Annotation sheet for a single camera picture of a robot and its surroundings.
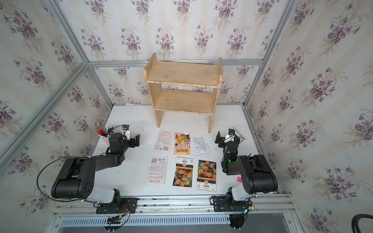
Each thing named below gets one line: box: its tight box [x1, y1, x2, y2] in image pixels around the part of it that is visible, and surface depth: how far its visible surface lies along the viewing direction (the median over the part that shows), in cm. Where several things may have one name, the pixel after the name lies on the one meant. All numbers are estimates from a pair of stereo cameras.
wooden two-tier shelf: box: [143, 52, 223, 134], surface depth 83 cm
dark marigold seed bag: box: [172, 156, 194, 188], surface depth 86 cm
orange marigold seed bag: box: [196, 159, 217, 193], surface depth 85 cm
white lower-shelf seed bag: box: [144, 156, 169, 185], surface depth 87 cm
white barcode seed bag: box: [152, 130, 175, 153], surface depth 100 cm
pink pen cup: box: [98, 124, 114, 147], surface depth 91 cm
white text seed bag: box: [191, 134, 211, 156], surface depth 98 cm
